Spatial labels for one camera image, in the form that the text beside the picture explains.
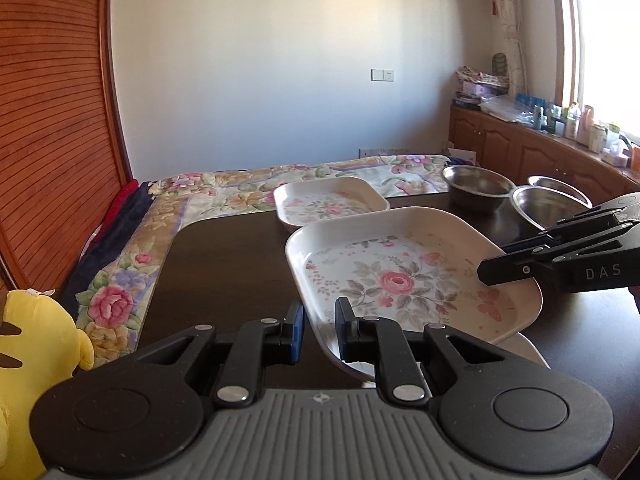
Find patterned beige curtain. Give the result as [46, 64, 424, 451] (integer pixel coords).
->
[485, 0, 531, 96]

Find dark navy blanket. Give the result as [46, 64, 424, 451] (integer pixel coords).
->
[57, 180, 157, 306]

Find clear plastic bags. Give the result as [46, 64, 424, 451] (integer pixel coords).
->
[480, 96, 533, 123]

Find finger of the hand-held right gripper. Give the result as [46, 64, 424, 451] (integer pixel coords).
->
[501, 209, 622, 257]
[476, 245, 556, 287]

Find window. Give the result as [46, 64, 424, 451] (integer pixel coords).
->
[555, 0, 640, 143]

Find stainless steel bowl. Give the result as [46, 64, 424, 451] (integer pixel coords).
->
[441, 164, 516, 215]
[527, 175, 596, 208]
[510, 186, 596, 233]

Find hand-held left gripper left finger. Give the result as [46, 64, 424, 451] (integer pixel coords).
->
[131, 302, 306, 409]

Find small floral square plate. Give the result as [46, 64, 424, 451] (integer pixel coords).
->
[273, 176, 391, 233]

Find large floral square plate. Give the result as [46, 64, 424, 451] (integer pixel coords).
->
[285, 206, 543, 381]

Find pink box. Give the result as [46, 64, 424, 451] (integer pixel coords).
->
[460, 82, 506, 101]

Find tissue box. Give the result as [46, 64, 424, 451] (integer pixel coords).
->
[601, 142, 632, 167]

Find red cloth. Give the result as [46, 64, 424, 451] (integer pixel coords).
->
[102, 180, 141, 231]

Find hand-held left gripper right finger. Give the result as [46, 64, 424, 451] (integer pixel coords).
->
[334, 296, 507, 406]

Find floral bed blanket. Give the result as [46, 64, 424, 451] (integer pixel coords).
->
[75, 154, 451, 368]

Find wooden cabinet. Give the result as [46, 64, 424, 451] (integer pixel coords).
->
[448, 104, 640, 193]

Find plain white square plate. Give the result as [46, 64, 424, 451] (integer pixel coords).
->
[500, 332, 551, 368]

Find yellow plush toy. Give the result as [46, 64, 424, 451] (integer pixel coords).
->
[0, 287, 96, 480]

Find folded floral cloth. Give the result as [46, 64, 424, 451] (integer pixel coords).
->
[456, 66, 510, 86]

